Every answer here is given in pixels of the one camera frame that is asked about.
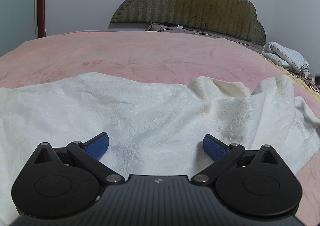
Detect beige pillow at headboard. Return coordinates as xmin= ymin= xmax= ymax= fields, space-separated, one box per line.
xmin=145 ymin=22 xmax=181 ymax=32

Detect brown wooden door frame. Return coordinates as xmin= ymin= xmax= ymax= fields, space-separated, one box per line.
xmin=36 ymin=0 xmax=46 ymax=38

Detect olive upholstered headboard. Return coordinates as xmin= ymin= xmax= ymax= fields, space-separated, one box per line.
xmin=111 ymin=0 xmax=266 ymax=45

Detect white sliding wardrobe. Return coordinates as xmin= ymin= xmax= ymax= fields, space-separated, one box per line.
xmin=1 ymin=0 xmax=37 ymax=56

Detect yellow patterned bedspread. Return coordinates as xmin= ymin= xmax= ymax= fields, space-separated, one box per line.
xmin=261 ymin=51 xmax=319 ymax=99

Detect pink floral bed blanket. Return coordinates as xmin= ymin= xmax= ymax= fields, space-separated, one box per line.
xmin=0 ymin=30 xmax=320 ymax=224

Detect folded white printed quilt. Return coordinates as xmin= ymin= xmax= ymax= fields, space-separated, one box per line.
xmin=261 ymin=42 xmax=313 ymax=80

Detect white textured pants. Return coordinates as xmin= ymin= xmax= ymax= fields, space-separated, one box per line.
xmin=1 ymin=73 xmax=319 ymax=225

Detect black charging cable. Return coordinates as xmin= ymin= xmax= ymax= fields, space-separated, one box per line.
xmin=159 ymin=16 xmax=207 ymax=32

